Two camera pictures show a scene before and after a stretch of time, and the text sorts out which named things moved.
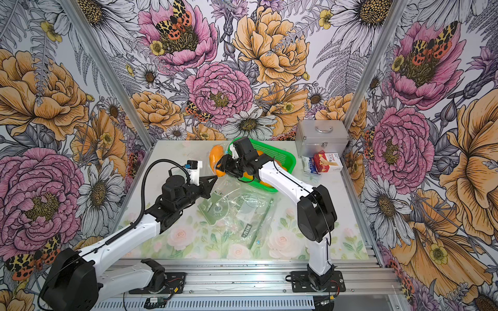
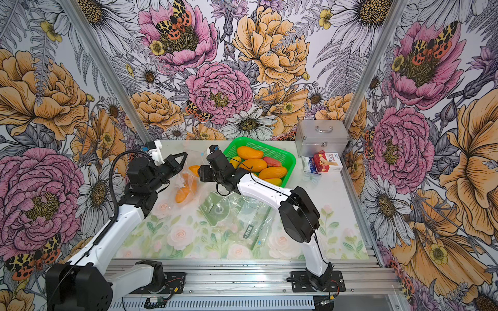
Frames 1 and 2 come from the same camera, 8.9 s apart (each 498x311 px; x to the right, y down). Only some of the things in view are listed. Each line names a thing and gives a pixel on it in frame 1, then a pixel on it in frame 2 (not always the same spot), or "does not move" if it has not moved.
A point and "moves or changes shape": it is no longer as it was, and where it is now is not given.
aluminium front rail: [233, 278] does not move
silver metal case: [312, 136] does not move
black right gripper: [225, 161] -> [204, 175]
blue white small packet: [308, 164] does not move
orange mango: [216, 152] moves or changes shape
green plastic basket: [286, 160] does not move
